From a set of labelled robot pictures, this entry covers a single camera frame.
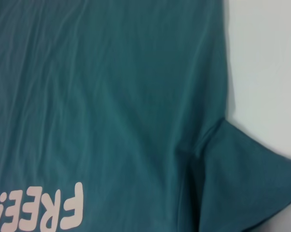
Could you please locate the teal t-shirt with FREE print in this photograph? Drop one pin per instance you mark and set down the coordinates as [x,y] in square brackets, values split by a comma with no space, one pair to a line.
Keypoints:
[126,108]

